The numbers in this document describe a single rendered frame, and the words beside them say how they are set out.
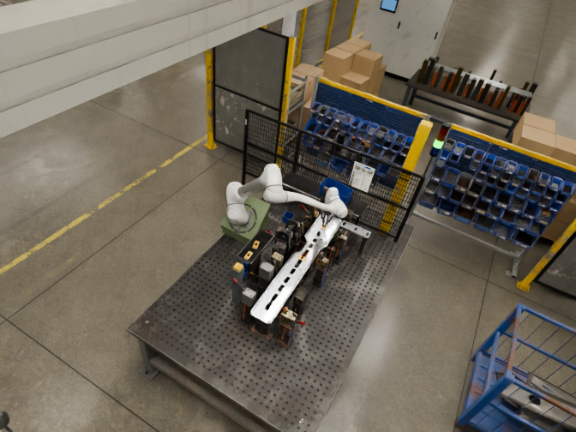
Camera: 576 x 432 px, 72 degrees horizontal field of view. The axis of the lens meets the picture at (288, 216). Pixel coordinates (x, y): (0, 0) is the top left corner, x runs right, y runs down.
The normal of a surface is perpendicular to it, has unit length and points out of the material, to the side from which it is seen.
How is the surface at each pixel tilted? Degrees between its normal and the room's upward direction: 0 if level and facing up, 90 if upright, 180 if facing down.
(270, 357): 0
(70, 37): 90
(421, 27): 90
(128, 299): 0
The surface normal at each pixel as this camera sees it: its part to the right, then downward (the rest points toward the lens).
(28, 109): 0.87, 0.41
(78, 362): 0.12, -0.72
